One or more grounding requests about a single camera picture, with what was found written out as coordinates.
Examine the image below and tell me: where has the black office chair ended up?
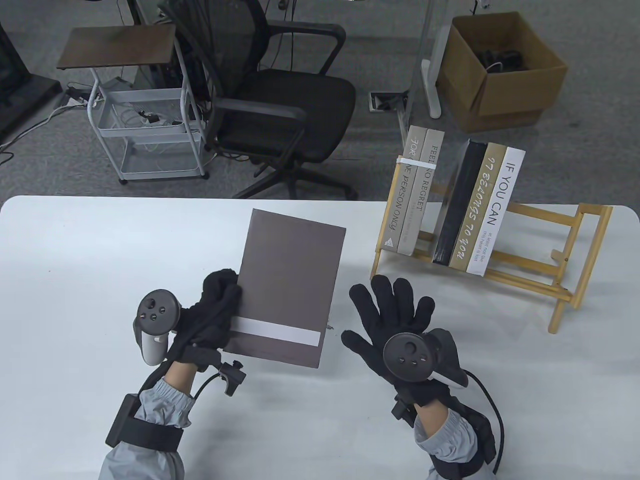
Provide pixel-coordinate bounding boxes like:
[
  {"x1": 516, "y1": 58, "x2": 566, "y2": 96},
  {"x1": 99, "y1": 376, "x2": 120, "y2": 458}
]
[{"x1": 159, "y1": 0, "x2": 360, "y2": 201}]

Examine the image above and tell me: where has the person's right forearm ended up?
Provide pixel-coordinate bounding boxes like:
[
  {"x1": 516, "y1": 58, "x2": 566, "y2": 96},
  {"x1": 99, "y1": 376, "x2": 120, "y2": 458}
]
[{"x1": 412, "y1": 402, "x2": 496, "y2": 480}]

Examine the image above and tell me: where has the person's left forearm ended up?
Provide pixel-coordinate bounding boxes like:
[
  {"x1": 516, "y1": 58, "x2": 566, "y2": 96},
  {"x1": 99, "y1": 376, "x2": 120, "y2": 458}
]
[{"x1": 99, "y1": 360, "x2": 197, "y2": 480}]

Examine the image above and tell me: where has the power strip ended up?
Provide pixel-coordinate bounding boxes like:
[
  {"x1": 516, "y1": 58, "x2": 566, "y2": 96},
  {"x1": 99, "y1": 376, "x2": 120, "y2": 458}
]
[{"x1": 65, "y1": 85, "x2": 104, "y2": 109}]

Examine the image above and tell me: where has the floor outlet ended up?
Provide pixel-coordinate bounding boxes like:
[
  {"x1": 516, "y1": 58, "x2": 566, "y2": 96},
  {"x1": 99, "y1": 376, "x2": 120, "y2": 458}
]
[{"x1": 369, "y1": 91, "x2": 408, "y2": 112}]

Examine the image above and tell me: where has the black glove cable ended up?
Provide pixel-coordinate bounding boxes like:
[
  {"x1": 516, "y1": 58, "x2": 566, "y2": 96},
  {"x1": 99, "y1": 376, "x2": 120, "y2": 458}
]
[
  {"x1": 191, "y1": 372, "x2": 222, "y2": 402},
  {"x1": 462, "y1": 367, "x2": 505, "y2": 476}
]

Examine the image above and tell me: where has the white floor cable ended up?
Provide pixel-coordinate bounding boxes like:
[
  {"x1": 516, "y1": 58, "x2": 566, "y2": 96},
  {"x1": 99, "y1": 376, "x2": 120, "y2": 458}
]
[{"x1": 0, "y1": 102, "x2": 72, "y2": 167}]

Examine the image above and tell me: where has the thick brown book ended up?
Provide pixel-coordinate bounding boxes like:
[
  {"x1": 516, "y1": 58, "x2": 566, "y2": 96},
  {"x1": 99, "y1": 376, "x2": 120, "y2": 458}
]
[{"x1": 223, "y1": 209, "x2": 347, "y2": 370}]

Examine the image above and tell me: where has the person's right hand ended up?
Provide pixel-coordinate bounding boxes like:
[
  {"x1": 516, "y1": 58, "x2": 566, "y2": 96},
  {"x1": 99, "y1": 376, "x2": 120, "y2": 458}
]
[{"x1": 341, "y1": 275, "x2": 453, "y2": 407}]

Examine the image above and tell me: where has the black book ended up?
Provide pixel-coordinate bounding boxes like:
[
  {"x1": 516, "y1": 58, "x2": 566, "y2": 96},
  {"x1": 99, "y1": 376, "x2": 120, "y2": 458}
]
[{"x1": 432, "y1": 139, "x2": 488, "y2": 266}]

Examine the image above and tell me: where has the person's left hand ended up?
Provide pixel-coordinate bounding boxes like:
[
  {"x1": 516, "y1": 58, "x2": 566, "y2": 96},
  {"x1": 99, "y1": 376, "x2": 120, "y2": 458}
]
[{"x1": 172, "y1": 269, "x2": 244, "y2": 371}]

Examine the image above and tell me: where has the white cart with wooden top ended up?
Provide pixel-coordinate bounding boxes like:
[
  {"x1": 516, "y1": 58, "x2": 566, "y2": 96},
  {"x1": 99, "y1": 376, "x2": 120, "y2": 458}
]
[{"x1": 56, "y1": 22, "x2": 210, "y2": 186}]

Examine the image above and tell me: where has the metal partition post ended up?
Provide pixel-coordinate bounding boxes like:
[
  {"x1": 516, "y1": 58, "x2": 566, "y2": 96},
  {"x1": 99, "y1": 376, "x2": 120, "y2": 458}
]
[{"x1": 397, "y1": 0, "x2": 437, "y2": 147}]

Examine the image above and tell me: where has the cardboard box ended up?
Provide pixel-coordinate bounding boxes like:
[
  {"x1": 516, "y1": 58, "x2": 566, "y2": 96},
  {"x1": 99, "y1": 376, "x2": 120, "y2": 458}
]
[{"x1": 436, "y1": 11, "x2": 569, "y2": 133}]

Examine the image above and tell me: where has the black cabinet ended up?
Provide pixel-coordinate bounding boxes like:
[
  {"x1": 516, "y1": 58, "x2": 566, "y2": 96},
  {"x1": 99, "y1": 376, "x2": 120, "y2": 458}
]
[{"x1": 0, "y1": 22, "x2": 64, "y2": 146}]

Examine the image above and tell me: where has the white table leg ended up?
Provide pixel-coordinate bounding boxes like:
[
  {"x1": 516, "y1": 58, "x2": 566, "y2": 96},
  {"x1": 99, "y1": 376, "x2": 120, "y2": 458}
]
[{"x1": 420, "y1": 25, "x2": 451, "y2": 119}]

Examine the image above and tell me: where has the white book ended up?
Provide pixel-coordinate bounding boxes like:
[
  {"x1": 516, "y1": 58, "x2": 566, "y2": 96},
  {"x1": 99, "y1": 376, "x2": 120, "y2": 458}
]
[{"x1": 466, "y1": 146, "x2": 527, "y2": 276}]

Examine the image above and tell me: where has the taupe book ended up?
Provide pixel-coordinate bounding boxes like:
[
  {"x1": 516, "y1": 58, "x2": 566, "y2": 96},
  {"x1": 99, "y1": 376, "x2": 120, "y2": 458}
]
[{"x1": 397, "y1": 129, "x2": 446, "y2": 257}]

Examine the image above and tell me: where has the wooden book rack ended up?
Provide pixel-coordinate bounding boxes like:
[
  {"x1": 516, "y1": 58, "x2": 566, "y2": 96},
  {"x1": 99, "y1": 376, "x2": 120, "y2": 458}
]
[{"x1": 370, "y1": 160, "x2": 613, "y2": 335}]

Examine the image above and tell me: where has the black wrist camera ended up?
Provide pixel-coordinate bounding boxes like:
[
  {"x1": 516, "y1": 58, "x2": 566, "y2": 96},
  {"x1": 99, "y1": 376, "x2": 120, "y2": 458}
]
[
  {"x1": 391, "y1": 392, "x2": 419, "y2": 427},
  {"x1": 217, "y1": 361, "x2": 247, "y2": 397}
]

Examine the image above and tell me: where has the beige book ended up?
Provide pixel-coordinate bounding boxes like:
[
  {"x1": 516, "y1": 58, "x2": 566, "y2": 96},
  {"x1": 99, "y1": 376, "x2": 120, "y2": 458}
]
[{"x1": 448, "y1": 142, "x2": 510, "y2": 269}]

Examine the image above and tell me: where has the light grey book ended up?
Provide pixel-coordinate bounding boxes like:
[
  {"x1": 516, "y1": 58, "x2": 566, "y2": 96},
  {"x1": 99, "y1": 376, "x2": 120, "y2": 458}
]
[{"x1": 384, "y1": 125, "x2": 428, "y2": 251}]

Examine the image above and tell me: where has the black armband sensor box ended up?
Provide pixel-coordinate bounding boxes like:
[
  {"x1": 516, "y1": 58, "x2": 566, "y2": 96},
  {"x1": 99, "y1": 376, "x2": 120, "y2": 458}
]
[
  {"x1": 427, "y1": 405, "x2": 499, "y2": 480},
  {"x1": 105, "y1": 394, "x2": 184, "y2": 453}
]

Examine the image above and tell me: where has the black cables bundle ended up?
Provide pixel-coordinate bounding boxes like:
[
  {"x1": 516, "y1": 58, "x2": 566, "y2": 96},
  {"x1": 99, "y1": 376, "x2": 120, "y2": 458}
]
[{"x1": 472, "y1": 47, "x2": 524, "y2": 74}]

